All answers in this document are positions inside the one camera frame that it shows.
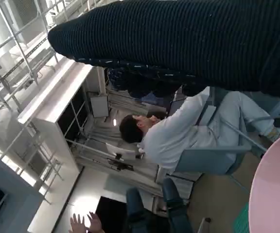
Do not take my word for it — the white open shelf cabinet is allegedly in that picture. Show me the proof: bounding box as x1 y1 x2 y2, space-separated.
17 59 111 195

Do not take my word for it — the green cutting mat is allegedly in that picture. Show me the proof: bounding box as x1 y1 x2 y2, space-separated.
233 202 250 233

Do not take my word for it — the pink bowl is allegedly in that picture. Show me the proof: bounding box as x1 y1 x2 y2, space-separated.
248 130 280 233

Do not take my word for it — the white pipe scaffold frame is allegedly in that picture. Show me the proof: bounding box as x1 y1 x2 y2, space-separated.
0 0 65 207

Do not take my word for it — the person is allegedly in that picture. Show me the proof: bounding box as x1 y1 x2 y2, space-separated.
119 91 280 170
69 178 194 233

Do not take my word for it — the grey office chair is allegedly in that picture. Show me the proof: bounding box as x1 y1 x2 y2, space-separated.
174 87 280 175

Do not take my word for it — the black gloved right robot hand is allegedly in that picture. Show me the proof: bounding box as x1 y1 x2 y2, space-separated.
47 0 280 100

